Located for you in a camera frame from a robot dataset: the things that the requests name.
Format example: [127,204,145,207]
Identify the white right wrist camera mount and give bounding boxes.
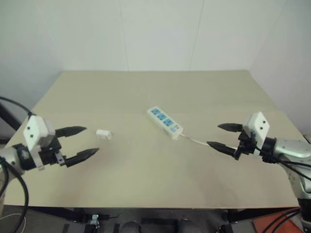
[242,111,271,159]

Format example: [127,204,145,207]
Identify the thin white floor cable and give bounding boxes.
[0,213,28,231]

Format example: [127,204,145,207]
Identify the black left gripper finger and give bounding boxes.
[54,126,87,138]
[64,148,101,168]

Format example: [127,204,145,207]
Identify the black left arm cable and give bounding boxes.
[0,96,34,228]

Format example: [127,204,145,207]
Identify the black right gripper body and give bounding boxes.
[234,129,259,161]

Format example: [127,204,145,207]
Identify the orange floor mat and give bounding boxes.
[251,210,306,233]

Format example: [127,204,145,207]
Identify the black metal table frame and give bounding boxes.
[4,205,302,233]

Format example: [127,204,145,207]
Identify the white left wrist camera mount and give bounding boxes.
[23,115,57,171]

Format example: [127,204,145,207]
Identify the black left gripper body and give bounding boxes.
[38,136,67,167]

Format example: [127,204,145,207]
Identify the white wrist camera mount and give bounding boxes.
[23,115,57,171]
[242,111,271,159]

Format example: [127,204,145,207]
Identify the dark rounded shape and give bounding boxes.
[121,220,143,233]

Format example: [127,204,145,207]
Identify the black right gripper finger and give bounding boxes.
[206,141,238,158]
[217,123,244,133]

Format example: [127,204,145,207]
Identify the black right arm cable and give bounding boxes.
[261,149,311,182]

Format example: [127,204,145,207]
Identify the small white plug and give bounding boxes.
[95,129,113,141]

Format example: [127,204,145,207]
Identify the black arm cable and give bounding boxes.
[261,149,311,182]
[0,96,34,228]

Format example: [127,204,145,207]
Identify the white power cable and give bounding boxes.
[179,133,238,150]

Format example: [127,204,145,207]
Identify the white power strip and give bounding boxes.
[146,105,184,141]

